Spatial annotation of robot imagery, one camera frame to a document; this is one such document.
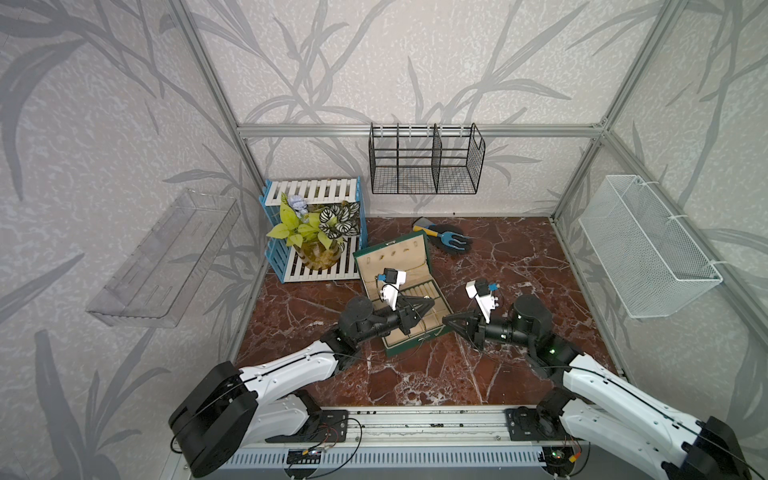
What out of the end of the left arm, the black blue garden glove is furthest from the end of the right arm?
the black blue garden glove

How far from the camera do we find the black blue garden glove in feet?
3.62

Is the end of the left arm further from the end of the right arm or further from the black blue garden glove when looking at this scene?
the black blue garden glove
